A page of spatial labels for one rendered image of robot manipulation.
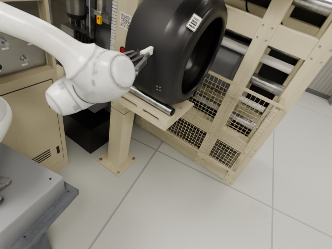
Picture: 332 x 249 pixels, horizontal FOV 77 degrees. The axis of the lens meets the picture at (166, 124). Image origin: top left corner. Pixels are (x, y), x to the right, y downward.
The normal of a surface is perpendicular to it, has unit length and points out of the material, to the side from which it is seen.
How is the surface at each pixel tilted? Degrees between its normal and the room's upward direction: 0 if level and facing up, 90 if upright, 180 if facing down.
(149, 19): 58
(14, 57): 90
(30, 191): 5
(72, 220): 0
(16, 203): 5
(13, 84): 90
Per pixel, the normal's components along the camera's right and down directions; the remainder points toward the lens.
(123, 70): 0.79, 0.02
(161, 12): -0.27, -0.12
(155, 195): 0.22, -0.73
